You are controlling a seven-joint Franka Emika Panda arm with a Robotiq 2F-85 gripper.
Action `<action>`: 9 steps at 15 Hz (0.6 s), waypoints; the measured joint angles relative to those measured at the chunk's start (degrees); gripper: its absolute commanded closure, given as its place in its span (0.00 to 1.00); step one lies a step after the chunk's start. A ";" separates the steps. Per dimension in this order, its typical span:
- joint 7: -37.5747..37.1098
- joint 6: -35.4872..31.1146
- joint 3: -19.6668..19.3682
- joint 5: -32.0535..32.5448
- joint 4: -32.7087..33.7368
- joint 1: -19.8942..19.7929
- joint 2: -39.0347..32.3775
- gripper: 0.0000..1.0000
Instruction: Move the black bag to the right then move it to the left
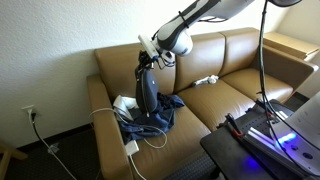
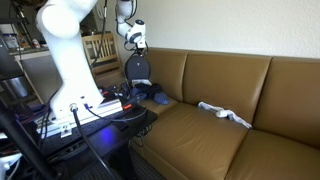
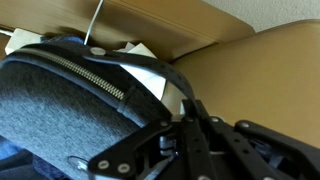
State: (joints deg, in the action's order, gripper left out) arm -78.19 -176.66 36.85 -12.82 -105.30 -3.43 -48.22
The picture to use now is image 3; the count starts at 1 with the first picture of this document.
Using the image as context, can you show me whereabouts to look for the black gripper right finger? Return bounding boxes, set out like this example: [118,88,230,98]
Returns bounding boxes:
[194,99,320,180]

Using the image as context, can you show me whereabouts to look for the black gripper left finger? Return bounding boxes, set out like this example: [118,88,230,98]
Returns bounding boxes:
[87,99,216,180]

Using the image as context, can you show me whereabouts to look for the black round bag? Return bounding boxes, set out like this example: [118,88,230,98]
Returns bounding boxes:
[0,41,198,180]

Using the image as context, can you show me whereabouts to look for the brown leather sofa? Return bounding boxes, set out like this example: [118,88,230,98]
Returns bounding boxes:
[0,0,320,149]

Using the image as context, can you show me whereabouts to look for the blue denim jeans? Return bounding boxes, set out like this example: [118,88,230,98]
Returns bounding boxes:
[0,35,84,180]

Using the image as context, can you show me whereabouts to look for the white power adapter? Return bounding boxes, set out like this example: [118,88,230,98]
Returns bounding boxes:
[4,28,43,56]

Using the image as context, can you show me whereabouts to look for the thin white charger cable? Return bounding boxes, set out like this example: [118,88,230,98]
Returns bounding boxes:
[83,0,105,46]

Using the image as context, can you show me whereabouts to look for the thick white adapter cord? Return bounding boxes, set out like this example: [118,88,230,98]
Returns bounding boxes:
[0,29,15,38]

